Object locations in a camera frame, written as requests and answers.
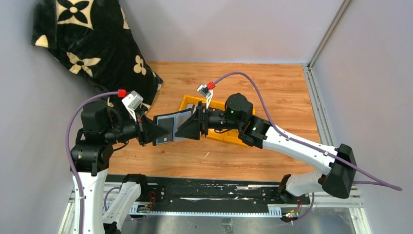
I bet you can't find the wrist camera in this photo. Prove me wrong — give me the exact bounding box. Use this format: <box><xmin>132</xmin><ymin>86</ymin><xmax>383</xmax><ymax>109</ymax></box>
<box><xmin>121</xmin><ymin>91</ymin><xmax>144</xmax><ymax>122</ymax></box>
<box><xmin>197</xmin><ymin>84</ymin><xmax>213</xmax><ymax>109</ymax></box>

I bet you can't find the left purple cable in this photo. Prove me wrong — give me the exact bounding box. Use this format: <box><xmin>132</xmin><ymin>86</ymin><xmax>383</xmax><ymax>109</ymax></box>
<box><xmin>65</xmin><ymin>89</ymin><xmax>127</xmax><ymax>234</ymax></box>

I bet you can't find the aluminium frame post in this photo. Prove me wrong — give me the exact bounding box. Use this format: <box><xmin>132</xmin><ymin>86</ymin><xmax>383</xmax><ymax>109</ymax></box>
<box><xmin>307</xmin><ymin>0</ymin><xmax>353</xmax><ymax>70</ymax></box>

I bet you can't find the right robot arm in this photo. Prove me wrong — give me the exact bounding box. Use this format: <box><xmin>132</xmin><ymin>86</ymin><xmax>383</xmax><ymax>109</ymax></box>
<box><xmin>175</xmin><ymin>93</ymin><xmax>356</xmax><ymax>202</ymax></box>

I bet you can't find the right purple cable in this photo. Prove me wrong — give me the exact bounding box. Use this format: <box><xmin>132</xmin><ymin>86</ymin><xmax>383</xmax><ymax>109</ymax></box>
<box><xmin>207</xmin><ymin>71</ymin><xmax>403</xmax><ymax>223</ymax></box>

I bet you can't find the right yellow bin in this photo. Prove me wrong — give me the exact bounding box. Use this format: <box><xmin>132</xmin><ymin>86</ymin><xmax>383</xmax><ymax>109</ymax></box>
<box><xmin>221</xmin><ymin>107</ymin><xmax>256</xmax><ymax>146</ymax></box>

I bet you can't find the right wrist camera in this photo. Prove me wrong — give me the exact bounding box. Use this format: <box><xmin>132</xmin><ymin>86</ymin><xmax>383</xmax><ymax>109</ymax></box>
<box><xmin>197</xmin><ymin>84</ymin><xmax>213</xmax><ymax>109</ymax></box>

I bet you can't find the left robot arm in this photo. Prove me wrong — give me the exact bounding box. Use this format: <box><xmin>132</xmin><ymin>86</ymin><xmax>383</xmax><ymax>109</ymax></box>
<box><xmin>70</xmin><ymin>100</ymin><xmax>169</xmax><ymax>234</ymax></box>

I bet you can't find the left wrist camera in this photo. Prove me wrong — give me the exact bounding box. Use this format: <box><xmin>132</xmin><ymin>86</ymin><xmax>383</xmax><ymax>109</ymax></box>
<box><xmin>121</xmin><ymin>91</ymin><xmax>144</xmax><ymax>122</ymax></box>

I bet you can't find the left yellow bin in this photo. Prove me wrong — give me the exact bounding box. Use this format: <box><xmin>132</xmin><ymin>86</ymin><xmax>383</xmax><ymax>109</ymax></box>
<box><xmin>178</xmin><ymin>95</ymin><xmax>206</xmax><ymax>111</ymax></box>

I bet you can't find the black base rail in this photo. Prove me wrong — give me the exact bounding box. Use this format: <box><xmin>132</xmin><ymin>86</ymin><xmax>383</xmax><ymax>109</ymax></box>
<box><xmin>103</xmin><ymin>175</ymin><xmax>310</xmax><ymax>215</ymax></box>

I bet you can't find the black floral blanket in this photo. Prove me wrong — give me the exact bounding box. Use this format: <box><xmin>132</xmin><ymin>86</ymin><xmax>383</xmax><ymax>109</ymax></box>
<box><xmin>31</xmin><ymin>0</ymin><xmax>163</xmax><ymax>112</ymax></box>

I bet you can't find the purple cable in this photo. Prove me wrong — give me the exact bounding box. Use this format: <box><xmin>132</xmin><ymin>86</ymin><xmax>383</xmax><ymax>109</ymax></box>
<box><xmin>207</xmin><ymin>71</ymin><xmax>403</xmax><ymax>223</ymax></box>
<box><xmin>65</xmin><ymin>89</ymin><xmax>127</xmax><ymax>234</ymax></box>

